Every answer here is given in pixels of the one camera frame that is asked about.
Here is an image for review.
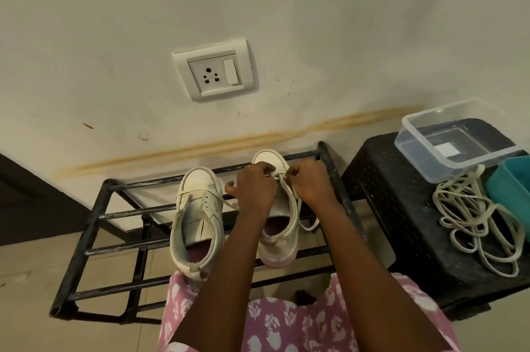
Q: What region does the person's left hand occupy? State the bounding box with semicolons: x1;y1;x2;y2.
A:
225;161;278;220

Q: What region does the person's right hand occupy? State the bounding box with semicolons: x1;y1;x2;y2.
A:
283;158;339;209

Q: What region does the person's right forearm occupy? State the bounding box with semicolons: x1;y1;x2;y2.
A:
314;199;458;352

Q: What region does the person's left forearm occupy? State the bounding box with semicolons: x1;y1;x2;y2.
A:
169;209;274;352

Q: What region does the white sneaker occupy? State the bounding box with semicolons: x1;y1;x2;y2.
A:
250;149;300;269
170;166;227;282

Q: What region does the black plastic stool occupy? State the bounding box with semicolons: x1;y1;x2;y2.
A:
340;118;530;322

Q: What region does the clear plastic container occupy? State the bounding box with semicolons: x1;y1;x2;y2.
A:
394;98;527;184

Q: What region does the pink floral dress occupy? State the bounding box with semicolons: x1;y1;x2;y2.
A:
157;271;463;352

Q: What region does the black metal shoe rack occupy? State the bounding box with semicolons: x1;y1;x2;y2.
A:
49;141;367;325

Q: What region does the loose white shoelace bundle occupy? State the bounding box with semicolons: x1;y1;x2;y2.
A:
432;164;526;278

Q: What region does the teal plastic container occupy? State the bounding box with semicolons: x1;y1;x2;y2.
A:
484;156;530;243

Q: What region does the white wall socket plate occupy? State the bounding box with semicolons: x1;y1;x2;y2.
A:
172;38;256;102

